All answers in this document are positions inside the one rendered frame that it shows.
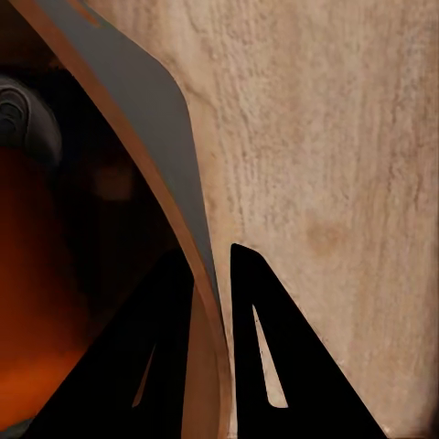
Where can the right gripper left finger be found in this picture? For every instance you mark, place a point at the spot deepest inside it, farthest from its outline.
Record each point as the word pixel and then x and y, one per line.
pixel 95 401

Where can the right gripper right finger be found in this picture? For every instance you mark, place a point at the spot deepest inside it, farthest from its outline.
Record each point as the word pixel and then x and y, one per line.
pixel 321 402

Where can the trash can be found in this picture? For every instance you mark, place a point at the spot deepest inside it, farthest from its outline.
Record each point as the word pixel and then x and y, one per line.
pixel 121 213

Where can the can of soda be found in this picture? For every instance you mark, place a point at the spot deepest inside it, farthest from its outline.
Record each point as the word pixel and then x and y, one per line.
pixel 46 113
pixel 45 325

